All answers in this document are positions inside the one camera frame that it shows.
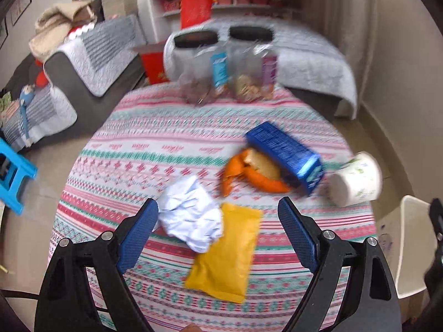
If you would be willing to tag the orange peel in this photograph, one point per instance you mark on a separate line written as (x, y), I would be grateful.
(231, 171)

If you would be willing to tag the dark grey sofa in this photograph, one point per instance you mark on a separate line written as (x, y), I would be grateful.
(69, 86)

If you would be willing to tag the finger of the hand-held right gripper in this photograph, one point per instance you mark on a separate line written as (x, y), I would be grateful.
(437, 218)
(436, 276)

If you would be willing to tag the grey striped sofa seat cover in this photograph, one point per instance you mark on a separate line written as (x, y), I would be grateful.
(45, 117)

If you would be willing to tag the grey flower print curtain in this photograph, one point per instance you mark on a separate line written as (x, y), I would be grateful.
(353, 13)

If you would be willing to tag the red plush with white balls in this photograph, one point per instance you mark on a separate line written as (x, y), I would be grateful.
(78, 33)

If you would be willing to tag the yellow packet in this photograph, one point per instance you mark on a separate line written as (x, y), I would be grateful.
(225, 256)

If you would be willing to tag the blue plastic stool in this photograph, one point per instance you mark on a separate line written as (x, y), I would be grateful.
(15, 176)

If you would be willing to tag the framed picture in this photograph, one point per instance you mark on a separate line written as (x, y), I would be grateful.
(20, 5)

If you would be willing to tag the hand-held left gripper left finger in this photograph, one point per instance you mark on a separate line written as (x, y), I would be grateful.
(138, 235)

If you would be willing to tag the white shelf unit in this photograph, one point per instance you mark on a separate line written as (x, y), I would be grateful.
(155, 7)

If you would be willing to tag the white plastic bin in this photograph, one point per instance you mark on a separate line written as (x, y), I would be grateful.
(408, 231)

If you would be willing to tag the red cardboard box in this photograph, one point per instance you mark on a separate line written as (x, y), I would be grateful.
(154, 64)

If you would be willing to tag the green leaf print paper cup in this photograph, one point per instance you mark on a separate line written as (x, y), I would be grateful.
(356, 183)

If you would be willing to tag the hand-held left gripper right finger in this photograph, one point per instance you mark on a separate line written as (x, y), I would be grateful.
(297, 235)

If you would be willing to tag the blue plush toy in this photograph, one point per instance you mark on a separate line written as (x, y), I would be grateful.
(27, 107)

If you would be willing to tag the beige blanket pile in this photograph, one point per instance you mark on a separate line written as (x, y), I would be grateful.
(55, 27)

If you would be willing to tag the blue label clear jar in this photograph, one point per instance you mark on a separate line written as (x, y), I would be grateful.
(193, 72)

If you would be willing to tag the red bucket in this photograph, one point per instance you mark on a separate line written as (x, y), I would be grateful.
(195, 10)

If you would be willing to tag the red plush toy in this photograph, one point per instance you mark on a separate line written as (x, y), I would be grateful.
(41, 79)

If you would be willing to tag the blue cardboard box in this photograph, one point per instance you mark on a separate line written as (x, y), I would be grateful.
(280, 145)

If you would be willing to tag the white paper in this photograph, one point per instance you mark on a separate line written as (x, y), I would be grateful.
(190, 211)

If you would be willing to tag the purple label clear jar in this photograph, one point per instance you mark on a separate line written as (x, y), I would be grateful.
(252, 69)

